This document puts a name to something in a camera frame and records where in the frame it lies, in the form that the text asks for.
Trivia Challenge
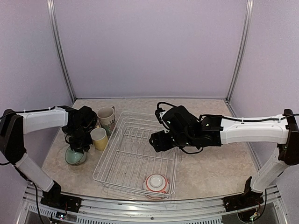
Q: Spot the teal floral mug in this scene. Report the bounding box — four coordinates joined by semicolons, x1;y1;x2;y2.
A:
97;105;116;136

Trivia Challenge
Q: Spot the left aluminium corner post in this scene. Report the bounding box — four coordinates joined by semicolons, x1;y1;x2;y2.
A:
46;0;76;103

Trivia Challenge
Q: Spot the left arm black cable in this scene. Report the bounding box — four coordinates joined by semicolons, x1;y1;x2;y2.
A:
0;109;12;166

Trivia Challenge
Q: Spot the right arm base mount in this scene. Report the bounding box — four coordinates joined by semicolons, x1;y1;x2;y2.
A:
223;177;264;212

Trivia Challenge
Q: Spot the yellow cup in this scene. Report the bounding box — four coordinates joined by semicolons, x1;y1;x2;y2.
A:
90;126;108;151

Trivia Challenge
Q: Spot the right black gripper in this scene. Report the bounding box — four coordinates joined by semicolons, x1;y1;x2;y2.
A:
149;129;196;152

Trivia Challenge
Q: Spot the white wire dish rack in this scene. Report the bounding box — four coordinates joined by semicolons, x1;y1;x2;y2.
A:
93;111;179;199

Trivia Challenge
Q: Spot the white red rimmed bowl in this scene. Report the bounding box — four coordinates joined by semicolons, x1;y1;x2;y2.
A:
142;174;170;194

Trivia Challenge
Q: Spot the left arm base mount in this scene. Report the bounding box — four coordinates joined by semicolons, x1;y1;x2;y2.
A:
41;191;82;213

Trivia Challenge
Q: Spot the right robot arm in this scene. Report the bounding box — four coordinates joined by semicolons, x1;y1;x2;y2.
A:
149;105;299;207

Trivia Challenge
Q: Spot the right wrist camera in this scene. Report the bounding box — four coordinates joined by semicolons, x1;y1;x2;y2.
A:
155;101;175;133

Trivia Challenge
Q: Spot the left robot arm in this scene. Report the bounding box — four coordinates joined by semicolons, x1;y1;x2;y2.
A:
0;105;97;208

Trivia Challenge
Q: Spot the light green flower bowl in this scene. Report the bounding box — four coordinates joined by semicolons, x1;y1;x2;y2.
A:
64;147;86;166

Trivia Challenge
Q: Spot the aluminium front frame rail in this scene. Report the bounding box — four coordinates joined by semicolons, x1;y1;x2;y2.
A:
14;184;288;224

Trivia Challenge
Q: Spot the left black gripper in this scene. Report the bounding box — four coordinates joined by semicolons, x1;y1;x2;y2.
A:
68;124;93;153

